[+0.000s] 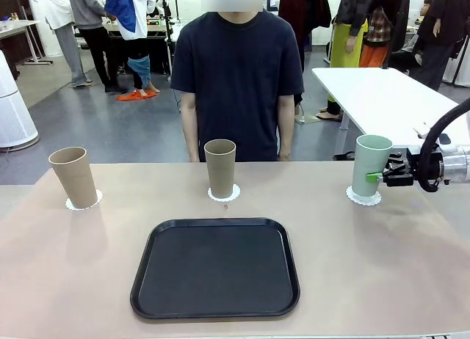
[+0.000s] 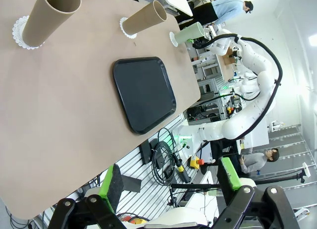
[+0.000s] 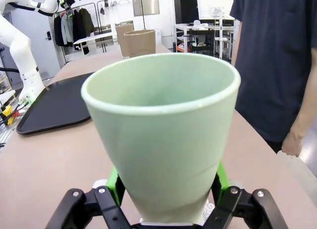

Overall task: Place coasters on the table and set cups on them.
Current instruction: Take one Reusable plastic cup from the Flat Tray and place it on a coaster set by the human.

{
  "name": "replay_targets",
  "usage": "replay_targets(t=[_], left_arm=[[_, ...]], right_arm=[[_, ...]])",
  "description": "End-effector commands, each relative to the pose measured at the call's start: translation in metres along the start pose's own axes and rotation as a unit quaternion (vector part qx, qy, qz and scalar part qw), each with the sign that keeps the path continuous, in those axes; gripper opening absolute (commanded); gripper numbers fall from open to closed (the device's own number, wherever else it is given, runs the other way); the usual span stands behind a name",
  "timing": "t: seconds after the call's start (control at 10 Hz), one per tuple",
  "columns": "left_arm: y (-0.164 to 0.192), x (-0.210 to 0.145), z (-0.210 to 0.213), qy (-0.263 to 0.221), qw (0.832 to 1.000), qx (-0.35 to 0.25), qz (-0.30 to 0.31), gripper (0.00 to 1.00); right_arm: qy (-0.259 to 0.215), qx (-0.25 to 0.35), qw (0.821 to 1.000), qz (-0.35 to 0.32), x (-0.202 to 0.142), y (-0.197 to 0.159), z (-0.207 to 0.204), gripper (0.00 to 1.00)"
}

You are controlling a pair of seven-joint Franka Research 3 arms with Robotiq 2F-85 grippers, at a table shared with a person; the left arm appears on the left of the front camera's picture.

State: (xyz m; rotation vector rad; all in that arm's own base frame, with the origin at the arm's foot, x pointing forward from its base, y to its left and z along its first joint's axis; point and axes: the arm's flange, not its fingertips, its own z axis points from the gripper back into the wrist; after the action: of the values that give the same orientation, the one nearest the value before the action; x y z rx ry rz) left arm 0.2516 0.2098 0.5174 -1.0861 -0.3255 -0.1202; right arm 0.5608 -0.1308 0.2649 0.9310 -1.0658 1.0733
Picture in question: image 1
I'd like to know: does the mannequin with black robe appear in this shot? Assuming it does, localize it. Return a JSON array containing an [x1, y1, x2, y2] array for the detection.
[[416, 0, 470, 90]]

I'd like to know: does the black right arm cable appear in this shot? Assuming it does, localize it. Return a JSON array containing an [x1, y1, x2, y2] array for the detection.
[[418, 96, 470, 193]]

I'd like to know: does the mannequin with blue white jacket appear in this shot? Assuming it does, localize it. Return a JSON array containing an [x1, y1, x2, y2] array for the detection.
[[104, 0, 162, 95]]

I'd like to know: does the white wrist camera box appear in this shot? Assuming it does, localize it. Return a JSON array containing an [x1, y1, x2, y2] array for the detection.
[[405, 131, 455, 156]]

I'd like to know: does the person in grey sweater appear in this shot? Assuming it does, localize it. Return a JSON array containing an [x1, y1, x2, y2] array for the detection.
[[68, 0, 119, 94]]

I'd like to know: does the light tan tall cup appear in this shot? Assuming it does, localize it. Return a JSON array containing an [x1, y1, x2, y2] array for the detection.
[[48, 146, 98, 210]]

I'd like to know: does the dark brown tall cup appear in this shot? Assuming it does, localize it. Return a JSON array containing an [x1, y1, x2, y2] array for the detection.
[[203, 139, 236, 199]]

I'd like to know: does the orange cloth on floor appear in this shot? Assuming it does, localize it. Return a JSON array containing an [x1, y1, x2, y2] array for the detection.
[[117, 90, 157, 102]]

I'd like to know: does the dark red hanging garment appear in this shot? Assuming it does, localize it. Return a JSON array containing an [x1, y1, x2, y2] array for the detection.
[[278, 0, 333, 72]]

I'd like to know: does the black tripod stand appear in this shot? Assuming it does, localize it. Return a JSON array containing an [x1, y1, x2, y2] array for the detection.
[[157, 0, 179, 76]]

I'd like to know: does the black plastic serving tray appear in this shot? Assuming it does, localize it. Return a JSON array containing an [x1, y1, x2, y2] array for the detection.
[[129, 216, 301, 320]]

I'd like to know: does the mannequin with white coat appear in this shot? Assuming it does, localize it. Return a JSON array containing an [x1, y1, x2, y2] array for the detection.
[[29, 0, 89, 89]]

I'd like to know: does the white rectangular side table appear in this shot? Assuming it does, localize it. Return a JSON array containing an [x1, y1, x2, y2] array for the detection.
[[311, 66, 470, 162]]

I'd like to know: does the wooden background work table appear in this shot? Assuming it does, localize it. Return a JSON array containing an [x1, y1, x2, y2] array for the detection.
[[106, 22, 177, 80]]

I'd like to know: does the mannequin with orange trousers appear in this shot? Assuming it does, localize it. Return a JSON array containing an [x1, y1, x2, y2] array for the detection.
[[358, 7, 392, 68]]

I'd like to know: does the white scalloped paper coaster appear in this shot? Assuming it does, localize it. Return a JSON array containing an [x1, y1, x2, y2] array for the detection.
[[65, 188, 103, 211], [345, 184, 383, 207], [207, 183, 242, 202]]

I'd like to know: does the grey background table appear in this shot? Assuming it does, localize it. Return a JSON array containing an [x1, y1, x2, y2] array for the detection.
[[0, 19, 54, 65]]

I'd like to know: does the mannequin with yellow skirt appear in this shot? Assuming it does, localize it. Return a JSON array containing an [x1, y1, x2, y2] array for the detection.
[[315, 0, 370, 123]]

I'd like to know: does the mint green tall cup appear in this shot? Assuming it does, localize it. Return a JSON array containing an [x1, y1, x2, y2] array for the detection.
[[351, 134, 393, 199]]

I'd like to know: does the person's dark navy t-shirt torso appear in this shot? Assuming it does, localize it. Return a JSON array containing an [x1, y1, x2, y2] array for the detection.
[[170, 10, 306, 162]]

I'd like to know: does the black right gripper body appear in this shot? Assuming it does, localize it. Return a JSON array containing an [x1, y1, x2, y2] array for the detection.
[[405, 150, 442, 188]]

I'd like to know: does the person's left forearm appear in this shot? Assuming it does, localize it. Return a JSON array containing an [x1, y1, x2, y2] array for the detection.
[[277, 95, 296, 151]]

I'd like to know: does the person's right forearm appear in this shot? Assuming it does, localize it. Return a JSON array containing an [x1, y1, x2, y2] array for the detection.
[[180, 92, 201, 153]]

